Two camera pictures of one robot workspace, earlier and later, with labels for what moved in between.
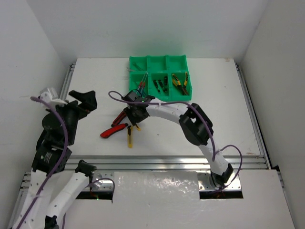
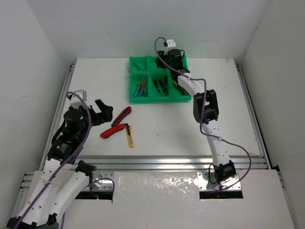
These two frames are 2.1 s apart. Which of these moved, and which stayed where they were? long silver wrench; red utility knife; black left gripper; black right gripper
Moved: black right gripper; black left gripper
Stayed: red utility knife; long silver wrench
